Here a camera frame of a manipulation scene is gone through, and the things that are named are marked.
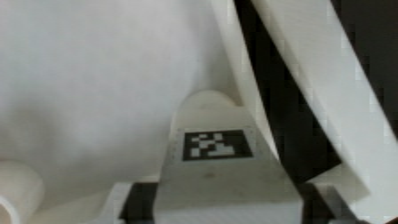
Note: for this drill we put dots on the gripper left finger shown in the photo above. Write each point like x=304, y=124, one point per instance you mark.
x=128, y=204

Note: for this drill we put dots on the white square table top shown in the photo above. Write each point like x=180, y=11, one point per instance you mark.
x=103, y=59

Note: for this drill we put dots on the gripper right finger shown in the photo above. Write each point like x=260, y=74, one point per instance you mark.
x=325, y=208

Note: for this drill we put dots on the white L-shaped obstacle fence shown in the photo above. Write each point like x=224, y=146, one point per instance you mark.
x=315, y=48

